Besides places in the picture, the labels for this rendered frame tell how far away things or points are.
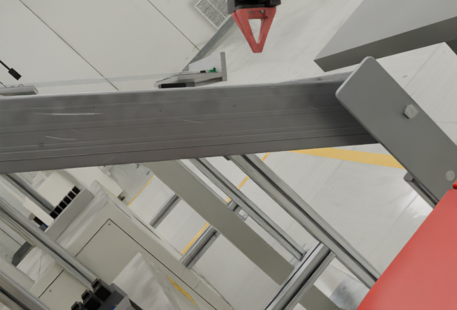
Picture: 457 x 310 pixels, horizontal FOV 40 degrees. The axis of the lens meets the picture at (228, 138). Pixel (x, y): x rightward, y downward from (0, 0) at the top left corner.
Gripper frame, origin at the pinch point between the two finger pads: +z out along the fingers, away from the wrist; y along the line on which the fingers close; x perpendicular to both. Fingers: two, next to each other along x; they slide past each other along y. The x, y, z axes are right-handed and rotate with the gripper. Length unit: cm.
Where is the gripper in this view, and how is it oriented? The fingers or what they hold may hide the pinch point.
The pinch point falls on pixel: (257, 47)
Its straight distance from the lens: 108.3
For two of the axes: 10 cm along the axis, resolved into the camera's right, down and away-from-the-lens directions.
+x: 9.6, -1.1, 2.7
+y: 2.8, 0.5, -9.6
